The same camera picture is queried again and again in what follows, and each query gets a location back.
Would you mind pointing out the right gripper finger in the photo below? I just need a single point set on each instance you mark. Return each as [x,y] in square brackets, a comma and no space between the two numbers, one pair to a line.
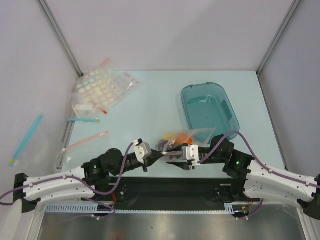
[173,153]
[181,165]

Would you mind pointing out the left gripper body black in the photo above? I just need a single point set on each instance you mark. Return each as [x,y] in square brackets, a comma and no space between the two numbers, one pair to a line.
[129,164]

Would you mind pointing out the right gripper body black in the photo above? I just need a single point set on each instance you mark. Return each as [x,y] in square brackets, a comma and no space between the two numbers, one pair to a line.
[187,163]

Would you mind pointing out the clear zip bag red dots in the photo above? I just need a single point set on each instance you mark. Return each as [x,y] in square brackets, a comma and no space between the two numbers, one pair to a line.
[174,141]

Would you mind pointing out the purple grape bunch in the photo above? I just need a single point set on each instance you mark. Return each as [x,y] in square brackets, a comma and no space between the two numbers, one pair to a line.
[164,146]

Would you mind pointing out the orange fruit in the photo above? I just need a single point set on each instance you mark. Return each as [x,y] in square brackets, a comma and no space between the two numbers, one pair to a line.
[183,138]

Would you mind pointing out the yellow mango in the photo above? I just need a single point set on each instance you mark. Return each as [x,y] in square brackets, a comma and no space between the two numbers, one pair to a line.
[167,136]

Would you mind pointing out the teal transparent plastic tray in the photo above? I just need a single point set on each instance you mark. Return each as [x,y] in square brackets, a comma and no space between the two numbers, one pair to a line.
[207,105]

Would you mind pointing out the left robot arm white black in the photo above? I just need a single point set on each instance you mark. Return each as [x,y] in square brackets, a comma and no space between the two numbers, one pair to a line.
[98,177]

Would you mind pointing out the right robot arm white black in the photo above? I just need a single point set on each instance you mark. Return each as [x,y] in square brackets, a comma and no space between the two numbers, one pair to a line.
[255,179]

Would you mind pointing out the zip bag blue zipper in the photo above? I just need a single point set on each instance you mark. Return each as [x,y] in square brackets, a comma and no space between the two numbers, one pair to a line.
[82,120]

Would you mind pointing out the zip bag pastel dots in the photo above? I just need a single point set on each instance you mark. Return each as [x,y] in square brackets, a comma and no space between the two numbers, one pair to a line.
[95,92]

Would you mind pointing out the zip bag red dots back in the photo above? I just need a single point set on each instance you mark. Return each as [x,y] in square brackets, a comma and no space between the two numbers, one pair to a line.
[124,83]

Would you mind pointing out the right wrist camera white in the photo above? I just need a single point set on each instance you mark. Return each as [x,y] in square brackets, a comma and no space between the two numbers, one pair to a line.
[190,154]

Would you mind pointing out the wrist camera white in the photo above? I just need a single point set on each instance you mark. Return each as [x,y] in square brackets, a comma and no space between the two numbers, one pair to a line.
[190,154]
[142,150]

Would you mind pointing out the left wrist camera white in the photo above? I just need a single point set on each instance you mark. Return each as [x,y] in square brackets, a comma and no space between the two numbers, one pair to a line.
[142,150]

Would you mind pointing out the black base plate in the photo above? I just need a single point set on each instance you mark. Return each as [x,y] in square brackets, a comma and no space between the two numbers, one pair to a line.
[177,194]

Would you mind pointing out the clear bag teal zipper wall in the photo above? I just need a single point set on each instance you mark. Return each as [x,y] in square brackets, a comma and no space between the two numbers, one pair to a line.
[30,155]

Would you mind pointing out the right aluminium frame post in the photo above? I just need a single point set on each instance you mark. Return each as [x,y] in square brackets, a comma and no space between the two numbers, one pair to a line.
[279,35]

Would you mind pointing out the aluminium frame post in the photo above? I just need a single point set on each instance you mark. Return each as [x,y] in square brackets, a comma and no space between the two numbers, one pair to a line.
[55,28]
[279,35]

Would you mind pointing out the left aluminium frame post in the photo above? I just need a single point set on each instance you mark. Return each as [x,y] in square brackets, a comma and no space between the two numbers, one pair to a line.
[55,28]

